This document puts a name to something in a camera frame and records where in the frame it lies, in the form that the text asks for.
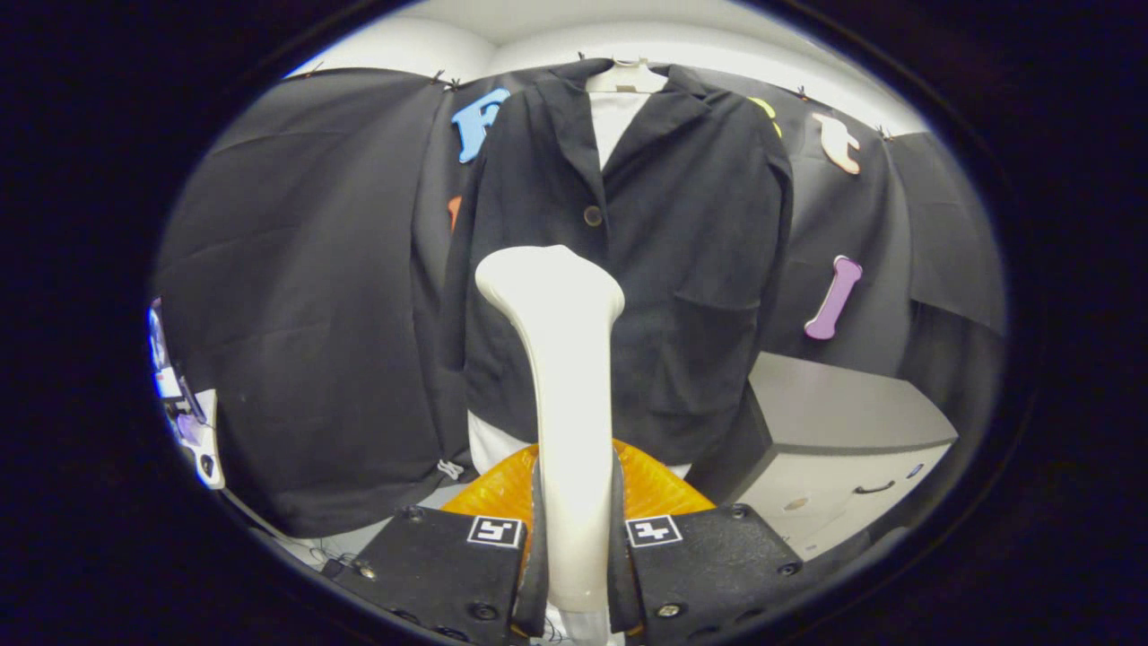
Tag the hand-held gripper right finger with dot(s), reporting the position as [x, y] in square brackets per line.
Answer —
[624, 592]

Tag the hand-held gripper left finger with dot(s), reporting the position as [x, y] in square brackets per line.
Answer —
[529, 592]

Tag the white garment steamer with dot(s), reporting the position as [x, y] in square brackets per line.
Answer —
[569, 386]

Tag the black suit jacket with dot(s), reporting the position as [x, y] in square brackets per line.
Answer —
[682, 269]

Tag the white clothes hanger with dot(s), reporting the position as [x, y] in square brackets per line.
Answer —
[628, 79]

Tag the white cloth clip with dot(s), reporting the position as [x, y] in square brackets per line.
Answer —
[450, 469]

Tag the grey and beige cabinet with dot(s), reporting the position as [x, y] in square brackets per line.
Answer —
[834, 404]

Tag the white plastic device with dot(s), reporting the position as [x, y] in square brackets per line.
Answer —
[202, 440]

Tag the black backdrop cloth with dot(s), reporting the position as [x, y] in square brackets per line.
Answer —
[314, 269]

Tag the lit monitor screen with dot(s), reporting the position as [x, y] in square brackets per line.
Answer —
[163, 359]

